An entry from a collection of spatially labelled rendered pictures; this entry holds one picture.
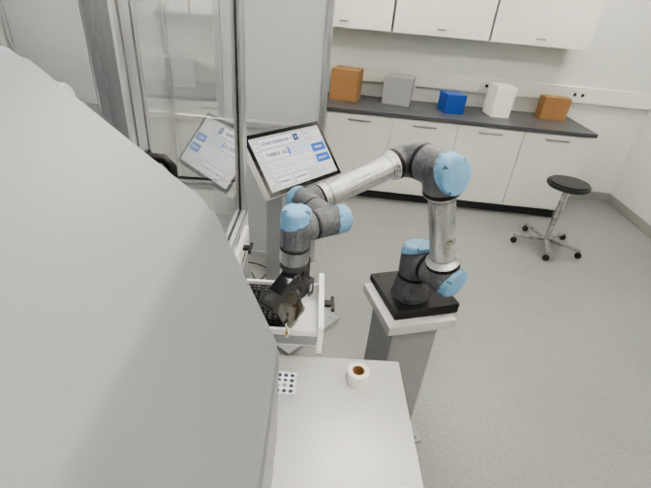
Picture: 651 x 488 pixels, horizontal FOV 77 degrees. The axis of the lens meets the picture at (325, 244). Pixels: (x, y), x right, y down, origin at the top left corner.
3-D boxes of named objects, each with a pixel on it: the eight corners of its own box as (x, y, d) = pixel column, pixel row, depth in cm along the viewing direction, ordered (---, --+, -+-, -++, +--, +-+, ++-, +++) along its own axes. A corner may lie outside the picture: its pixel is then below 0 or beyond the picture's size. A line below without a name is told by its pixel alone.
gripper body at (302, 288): (314, 295, 115) (317, 259, 109) (294, 311, 109) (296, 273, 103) (292, 284, 118) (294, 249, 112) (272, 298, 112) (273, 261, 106)
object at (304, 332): (317, 295, 152) (318, 282, 149) (316, 347, 130) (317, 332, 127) (207, 289, 150) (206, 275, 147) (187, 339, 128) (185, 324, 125)
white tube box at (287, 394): (296, 380, 127) (297, 371, 125) (294, 403, 120) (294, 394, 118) (257, 377, 127) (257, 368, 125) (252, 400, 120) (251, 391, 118)
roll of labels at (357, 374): (362, 368, 133) (364, 359, 131) (371, 385, 128) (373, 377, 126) (342, 373, 131) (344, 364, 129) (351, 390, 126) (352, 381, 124)
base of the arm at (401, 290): (414, 279, 173) (417, 259, 168) (437, 299, 161) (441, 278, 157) (383, 287, 167) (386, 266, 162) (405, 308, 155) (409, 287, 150)
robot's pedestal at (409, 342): (395, 391, 221) (424, 275, 182) (420, 442, 197) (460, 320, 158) (342, 400, 213) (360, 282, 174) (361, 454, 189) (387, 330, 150)
